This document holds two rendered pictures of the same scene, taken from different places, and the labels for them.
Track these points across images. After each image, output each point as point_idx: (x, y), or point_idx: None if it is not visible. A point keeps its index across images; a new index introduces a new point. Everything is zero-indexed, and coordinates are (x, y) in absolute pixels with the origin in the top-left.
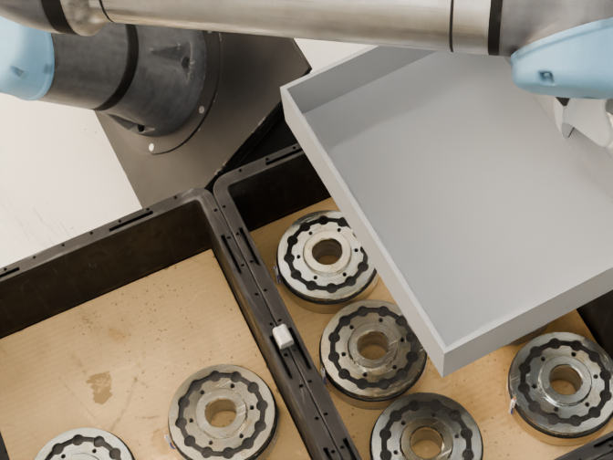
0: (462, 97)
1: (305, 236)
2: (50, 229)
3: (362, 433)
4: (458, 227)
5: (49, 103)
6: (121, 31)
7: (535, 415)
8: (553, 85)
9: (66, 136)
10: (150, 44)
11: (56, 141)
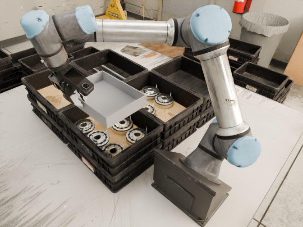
0: (108, 113)
1: (143, 136)
2: None
3: None
4: (104, 95)
5: (234, 188)
6: (204, 145)
7: (89, 120)
8: None
9: (222, 181)
10: (198, 152)
11: (224, 179)
